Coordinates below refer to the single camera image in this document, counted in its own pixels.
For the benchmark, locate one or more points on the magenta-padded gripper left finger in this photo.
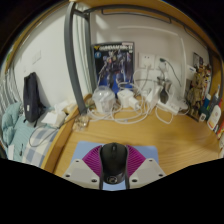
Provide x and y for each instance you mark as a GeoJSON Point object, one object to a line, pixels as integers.
{"type": "Point", "coordinates": [78, 171]}

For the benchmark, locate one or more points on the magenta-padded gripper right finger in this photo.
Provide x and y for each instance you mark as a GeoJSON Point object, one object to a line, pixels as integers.
{"type": "Point", "coordinates": [150, 170]}

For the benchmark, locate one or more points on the black computer mouse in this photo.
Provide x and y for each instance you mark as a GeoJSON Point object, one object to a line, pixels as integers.
{"type": "Point", "coordinates": [113, 161]}

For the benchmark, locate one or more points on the light blue mouse pad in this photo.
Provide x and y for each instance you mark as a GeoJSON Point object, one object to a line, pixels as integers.
{"type": "Point", "coordinates": [81, 146]}

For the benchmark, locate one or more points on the small clear jar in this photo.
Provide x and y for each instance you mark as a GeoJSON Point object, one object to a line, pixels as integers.
{"type": "Point", "coordinates": [80, 123]}

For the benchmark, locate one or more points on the white cardboard box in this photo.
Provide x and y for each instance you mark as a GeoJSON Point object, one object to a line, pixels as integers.
{"type": "Point", "coordinates": [53, 119]}

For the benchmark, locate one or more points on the white power strip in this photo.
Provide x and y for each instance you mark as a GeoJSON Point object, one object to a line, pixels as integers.
{"type": "Point", "coordinates": [173, 107]}

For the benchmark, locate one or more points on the teal and checked bedding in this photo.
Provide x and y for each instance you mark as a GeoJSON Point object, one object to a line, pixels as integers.
{"type": "Point", "coordinates": [20, 136]}

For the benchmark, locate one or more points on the small white square clock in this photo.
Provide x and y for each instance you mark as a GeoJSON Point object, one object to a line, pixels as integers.
{"type": "Point", "coordinates": [202, 117]}

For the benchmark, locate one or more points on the clear dome container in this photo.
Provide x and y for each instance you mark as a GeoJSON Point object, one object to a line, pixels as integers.
{"type": "Point", "coordinates": [103, 100]}

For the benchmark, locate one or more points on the white power adapter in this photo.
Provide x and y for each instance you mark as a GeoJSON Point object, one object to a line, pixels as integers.
{"type": "Point", "coordinates": [126, 97]}

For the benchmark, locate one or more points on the white red-pump lotion bottle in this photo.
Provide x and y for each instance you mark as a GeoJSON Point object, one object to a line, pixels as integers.
{"type": "Point", "coordinates": [215, 116]}

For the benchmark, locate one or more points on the black hanging bag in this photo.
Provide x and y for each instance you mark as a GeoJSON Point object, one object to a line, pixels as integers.
{"type": "Point", "coordinates": [31, 96]}

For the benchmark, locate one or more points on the metal cup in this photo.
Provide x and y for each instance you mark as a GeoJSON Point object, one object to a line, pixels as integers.
{"type": "Point", "coordinates": [165, 83]}

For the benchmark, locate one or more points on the white spray bottle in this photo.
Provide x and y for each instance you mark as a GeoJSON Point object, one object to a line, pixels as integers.
{"type": "Point", "coordinates": [217, 95]}

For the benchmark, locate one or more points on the robot model kit box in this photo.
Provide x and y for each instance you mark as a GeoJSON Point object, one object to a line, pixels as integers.
{"type": "Point", "coordinates": [113, 66]}

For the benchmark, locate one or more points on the colourful figure box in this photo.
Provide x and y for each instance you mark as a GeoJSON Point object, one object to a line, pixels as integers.
{"type": "Point", "coordinates": [197, 60]}

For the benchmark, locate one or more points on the grey metal frame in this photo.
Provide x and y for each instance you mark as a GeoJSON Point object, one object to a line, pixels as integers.
{"type": "Point", "coordinates": [75, 66]}

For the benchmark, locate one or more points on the white wall socket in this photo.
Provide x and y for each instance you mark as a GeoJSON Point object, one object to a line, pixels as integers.
{"type": "Point", "coordinates": [166, 65]}
{"type": "Point", "coordinates": [146, 61]}

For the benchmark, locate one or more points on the white wall-mounted box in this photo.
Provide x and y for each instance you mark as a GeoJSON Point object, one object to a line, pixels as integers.
{"type": "Point", "coordinates": [190, 71]}

